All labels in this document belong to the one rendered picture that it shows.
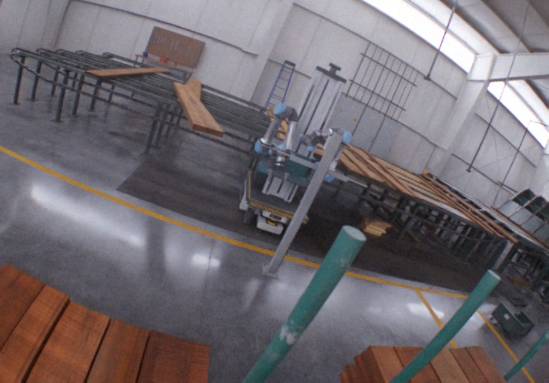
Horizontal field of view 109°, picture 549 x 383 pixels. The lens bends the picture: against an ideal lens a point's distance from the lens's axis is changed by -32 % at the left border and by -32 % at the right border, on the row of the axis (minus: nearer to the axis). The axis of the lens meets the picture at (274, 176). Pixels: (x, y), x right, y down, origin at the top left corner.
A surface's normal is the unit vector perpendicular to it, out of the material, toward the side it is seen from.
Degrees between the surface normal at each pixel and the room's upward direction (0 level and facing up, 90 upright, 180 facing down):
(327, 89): 90
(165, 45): 90
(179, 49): 90
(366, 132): 90
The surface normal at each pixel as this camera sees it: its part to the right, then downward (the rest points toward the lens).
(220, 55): 0.12, 0.31
